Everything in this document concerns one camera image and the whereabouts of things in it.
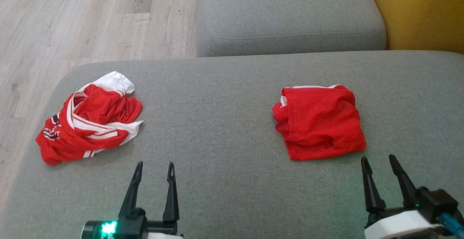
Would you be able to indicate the red white jersey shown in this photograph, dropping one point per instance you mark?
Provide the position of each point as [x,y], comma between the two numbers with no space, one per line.
[72,145]

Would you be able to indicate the large grey sofa seat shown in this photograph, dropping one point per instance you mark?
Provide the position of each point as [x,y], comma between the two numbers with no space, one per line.
[232,105]

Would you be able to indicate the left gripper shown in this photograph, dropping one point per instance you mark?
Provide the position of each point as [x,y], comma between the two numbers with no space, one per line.
[134,228]

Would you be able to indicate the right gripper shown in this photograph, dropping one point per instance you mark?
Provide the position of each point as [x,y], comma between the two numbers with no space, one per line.
[398,226]

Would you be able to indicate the red white shorts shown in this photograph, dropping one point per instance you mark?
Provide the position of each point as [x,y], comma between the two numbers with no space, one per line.
[319,123]

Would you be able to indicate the grey sofa cushion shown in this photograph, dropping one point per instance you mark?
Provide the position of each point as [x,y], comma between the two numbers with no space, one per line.
[290,11]

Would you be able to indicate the yellow upholstered panel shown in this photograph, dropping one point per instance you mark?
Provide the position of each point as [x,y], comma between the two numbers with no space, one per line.
[424,11]

